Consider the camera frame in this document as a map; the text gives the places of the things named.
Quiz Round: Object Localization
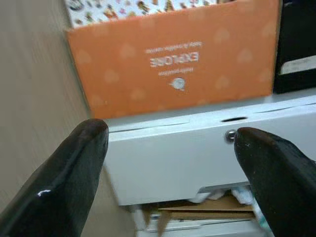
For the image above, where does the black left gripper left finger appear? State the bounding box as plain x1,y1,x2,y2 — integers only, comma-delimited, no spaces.
0,118,110,237

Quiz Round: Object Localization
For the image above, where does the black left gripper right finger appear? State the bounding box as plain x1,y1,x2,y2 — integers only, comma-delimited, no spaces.
233,126,316,237

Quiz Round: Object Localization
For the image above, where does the white crumpled cloth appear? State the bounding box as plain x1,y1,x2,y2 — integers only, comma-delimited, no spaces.
192,186,253,206

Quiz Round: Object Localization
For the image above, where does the silver drawer knob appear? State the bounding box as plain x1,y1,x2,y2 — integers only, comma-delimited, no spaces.
224,129,237,143

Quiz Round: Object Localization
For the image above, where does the brown cardboard piece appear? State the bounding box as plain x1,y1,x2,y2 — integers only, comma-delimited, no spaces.
157,194,255,221

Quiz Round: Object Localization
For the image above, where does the white drawer cabinet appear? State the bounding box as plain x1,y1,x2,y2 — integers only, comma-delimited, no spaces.
103,94,316,237

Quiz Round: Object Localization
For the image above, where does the black box with white label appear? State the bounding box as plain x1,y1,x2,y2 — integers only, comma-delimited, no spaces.
272,0,316,95

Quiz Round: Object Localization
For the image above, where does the orange cardboard box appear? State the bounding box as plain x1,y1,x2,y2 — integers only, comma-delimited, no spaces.
64,0,283,119

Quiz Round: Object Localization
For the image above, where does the white cartoon print box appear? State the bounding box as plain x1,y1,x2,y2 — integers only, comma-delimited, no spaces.
66,0,238,28

